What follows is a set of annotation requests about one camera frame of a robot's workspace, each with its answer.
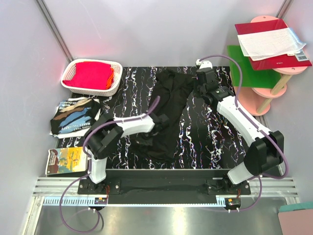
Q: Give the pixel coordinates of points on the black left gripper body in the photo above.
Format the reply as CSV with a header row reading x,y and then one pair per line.
x,y
151,134

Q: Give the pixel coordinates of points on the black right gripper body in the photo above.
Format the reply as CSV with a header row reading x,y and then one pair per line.
x,y
203,79

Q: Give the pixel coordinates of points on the black printed t shirt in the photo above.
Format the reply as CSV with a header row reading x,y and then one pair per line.
x,y
173,88
74,117

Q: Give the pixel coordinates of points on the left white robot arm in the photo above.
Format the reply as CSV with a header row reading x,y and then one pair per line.
x,y
102,138

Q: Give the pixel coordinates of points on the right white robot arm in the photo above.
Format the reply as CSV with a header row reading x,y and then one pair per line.
x,y
265,147

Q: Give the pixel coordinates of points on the pink round tiered shelf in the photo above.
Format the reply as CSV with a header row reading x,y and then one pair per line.
x,y
257,100

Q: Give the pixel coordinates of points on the green plastic sheet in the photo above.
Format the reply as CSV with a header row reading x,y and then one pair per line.
x,y
253,78

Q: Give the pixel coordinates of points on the orange folded t shirt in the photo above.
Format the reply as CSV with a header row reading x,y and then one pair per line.
x,y
109,80

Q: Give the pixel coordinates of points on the white mesh bag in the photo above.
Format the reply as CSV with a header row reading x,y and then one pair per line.
x,y
268,44

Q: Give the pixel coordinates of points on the pink folded t shirt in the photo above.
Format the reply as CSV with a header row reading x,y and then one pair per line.
x,y
90,75

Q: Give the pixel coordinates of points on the red plastic sheet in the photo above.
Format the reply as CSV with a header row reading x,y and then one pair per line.
x,y
264,24

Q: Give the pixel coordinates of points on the folded black printed t shirt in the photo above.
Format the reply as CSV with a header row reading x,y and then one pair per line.
x,y
74,117

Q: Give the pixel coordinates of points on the illustrated book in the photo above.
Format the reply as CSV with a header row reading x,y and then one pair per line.
x,y
66,160

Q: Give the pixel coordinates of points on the white plastic laundry basket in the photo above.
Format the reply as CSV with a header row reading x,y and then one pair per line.
x,y
70,70

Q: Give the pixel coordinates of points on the teal board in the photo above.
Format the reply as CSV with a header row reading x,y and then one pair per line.
x,y
295,207

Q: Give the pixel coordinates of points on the pink board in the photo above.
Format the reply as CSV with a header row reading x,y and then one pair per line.
x,y
296,222

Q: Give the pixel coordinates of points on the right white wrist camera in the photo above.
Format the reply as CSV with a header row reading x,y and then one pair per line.
x,y
203,66

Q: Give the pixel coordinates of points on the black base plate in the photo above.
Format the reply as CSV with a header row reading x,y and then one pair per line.
x,y
164,187

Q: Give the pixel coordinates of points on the aluminium rail frame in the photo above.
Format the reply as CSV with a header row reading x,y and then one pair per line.
x,y
58,209

